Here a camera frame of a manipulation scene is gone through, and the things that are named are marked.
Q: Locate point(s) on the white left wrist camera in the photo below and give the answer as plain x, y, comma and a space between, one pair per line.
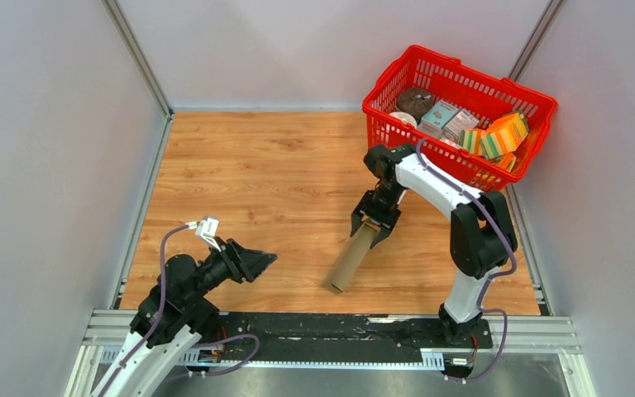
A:
206, 230

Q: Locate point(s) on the grey white small box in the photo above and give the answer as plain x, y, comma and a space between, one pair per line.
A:
461, 121

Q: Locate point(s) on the white round container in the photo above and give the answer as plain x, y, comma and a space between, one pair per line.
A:
404, 118

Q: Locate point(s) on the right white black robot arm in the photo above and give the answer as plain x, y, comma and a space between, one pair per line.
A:
482, 237

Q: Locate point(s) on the aluminium frame corner post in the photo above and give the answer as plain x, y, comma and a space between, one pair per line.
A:
133, 46

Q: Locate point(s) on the teal small box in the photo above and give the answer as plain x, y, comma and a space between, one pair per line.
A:
439, 114

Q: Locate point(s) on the red plastic basket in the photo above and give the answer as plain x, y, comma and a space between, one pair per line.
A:
484, 96

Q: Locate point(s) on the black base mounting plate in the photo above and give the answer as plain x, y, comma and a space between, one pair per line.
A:
334, 337

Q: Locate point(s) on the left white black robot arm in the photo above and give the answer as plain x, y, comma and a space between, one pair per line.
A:
177, 315

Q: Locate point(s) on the green orange striped pack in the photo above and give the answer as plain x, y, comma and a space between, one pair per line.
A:
470, 141

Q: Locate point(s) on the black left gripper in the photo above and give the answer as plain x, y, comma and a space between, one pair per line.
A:
243, 264

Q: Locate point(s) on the right aluminium corner post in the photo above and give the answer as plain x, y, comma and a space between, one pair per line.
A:
540, 30

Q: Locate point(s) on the brown cardboard paper box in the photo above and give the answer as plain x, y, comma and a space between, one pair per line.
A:
351, 257

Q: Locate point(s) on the orange green striped box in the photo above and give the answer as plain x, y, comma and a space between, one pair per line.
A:
505, 135

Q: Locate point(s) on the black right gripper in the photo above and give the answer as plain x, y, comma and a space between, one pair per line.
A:
387, 221

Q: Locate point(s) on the brown round packaged item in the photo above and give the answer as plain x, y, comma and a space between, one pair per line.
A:
415, 101

